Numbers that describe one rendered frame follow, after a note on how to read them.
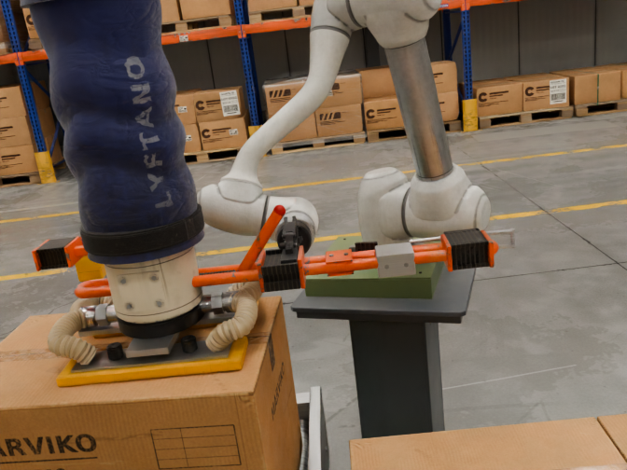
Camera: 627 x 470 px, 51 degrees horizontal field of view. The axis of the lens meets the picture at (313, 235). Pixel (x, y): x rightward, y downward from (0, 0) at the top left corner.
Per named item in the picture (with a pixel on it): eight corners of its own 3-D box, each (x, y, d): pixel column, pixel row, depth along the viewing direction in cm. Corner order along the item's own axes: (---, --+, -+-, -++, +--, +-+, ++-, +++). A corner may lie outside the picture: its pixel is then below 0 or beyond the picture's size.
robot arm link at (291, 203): (313, 255, 152) (257, 244, 151) (314, 235, 167) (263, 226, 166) (322, 211, 149) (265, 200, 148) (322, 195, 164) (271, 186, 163)
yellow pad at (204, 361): (57, 388, 118) (49, 364, 116) (77, 361, 127) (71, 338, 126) (242, 370, 116) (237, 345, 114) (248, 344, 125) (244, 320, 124)
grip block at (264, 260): (260, 295, 121) (256, 266, 120) (265, 275, 131) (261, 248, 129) (305, 290, 121) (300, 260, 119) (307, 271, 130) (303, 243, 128)
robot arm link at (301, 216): (317, 245, 151) (317, 254, 145) (278, 250, 152) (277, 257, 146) (313, 208, 149) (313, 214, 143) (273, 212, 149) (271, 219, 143)
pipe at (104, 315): (56, 365, 118) (48, 337, 117) (102, 308, 142) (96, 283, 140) (240, 347, 116) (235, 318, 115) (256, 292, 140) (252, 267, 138)
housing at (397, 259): (379, 279, 121) (376, 256, 120) (376, 266, 128) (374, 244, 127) (416, 275, 121) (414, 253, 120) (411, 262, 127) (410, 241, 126)
